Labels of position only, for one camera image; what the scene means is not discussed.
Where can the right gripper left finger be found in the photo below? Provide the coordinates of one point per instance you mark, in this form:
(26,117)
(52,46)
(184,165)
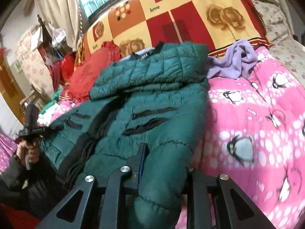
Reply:
(100,202)

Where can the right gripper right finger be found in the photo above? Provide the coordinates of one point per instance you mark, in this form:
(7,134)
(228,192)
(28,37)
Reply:
(218,202)

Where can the dark green puffer jacket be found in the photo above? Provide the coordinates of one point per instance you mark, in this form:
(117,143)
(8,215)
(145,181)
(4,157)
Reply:
(159,99)

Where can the person's left hand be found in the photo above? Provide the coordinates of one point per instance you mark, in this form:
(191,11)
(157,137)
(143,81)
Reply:
(29,151)

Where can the red heart ruffled pillow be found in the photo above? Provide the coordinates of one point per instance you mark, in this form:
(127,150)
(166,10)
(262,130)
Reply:
(84,77)

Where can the pink penguin bedsheet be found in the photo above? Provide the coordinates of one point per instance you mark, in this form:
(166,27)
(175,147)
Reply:
(254,132)

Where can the cream curtain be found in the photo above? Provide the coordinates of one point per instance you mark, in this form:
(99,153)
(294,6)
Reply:
(68,15)

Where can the lavender fleece garment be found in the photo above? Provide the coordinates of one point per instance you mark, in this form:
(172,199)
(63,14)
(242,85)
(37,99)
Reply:
(237,62)

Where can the orange red checkered blanket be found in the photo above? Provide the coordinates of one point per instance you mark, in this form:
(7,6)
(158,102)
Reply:
(134,25)

